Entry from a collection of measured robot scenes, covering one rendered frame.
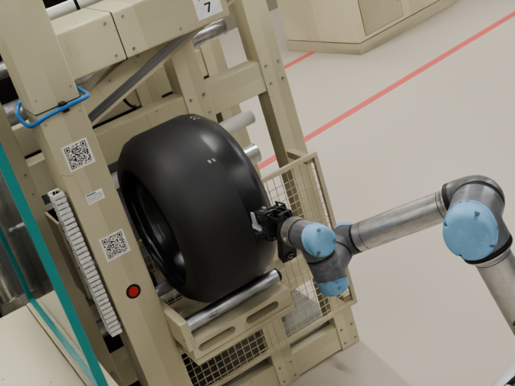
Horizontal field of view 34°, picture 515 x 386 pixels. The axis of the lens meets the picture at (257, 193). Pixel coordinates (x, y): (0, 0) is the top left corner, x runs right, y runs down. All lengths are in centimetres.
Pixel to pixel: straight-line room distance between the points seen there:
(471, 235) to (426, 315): 205
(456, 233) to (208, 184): 78
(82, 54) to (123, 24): 15
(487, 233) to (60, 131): 114
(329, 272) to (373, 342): 177
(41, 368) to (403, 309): 232
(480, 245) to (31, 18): 123
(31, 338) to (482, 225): 105
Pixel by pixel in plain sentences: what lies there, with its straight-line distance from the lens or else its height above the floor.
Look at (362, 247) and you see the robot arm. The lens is 211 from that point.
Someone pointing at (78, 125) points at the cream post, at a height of 158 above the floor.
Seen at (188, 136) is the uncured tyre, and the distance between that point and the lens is 241.
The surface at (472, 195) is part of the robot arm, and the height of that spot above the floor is 135.
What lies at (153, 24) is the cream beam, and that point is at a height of 170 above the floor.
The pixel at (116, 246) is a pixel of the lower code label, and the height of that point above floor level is 121.
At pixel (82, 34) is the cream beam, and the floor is 176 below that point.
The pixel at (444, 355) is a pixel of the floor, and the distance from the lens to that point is 361.
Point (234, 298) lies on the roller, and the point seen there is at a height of 91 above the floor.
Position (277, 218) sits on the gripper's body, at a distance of 210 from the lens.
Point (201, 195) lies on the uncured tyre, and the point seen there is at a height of 131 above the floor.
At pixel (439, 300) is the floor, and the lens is 393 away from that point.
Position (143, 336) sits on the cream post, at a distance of 256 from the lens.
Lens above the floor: 222
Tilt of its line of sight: 24 degrees down
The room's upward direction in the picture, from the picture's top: 17 degrees counter-clockwise
